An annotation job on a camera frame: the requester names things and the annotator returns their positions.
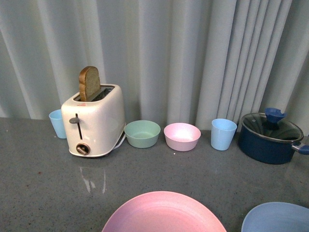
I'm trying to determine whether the grey curtain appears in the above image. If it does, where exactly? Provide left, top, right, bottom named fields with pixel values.
left=0, top=0, right=309, bottom=133

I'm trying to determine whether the pink plate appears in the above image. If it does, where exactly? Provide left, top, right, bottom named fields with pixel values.
left=103, top=191, right=226, bottom=232

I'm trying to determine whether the light blue plate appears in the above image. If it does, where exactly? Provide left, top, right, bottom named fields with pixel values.
left=241, top=202, right=309, bottom=232

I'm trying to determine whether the pink bowl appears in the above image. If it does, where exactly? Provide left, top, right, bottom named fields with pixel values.
left=164, top=123, right=201, bottom=152

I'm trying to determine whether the light blue cup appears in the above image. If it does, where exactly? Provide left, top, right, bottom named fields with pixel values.
left=211, top=118, right=237, bottom=151
left=49, top=109, right=67, bottom=139

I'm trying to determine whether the light green bowl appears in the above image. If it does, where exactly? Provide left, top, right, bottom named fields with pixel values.
left=124, top=120, right=161, bottom=148

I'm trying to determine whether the dark blue saucepan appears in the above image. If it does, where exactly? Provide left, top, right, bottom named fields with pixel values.
left=239, top=129, right=309, bottom=164

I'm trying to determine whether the brown bread slice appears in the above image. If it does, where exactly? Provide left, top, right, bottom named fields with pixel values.
left=79, top=66, right=100, bottom=102

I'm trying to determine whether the glass lid blue knob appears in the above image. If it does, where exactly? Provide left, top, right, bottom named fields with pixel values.
left=241, top=107, right=304, bottom=143

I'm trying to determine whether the white toaster cable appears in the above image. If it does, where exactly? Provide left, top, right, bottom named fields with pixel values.
left=113, top=134, right=126, bottom=150

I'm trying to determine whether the cream white toaster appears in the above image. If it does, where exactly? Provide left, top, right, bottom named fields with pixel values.
left=61, top=84, right=126, bottom=158

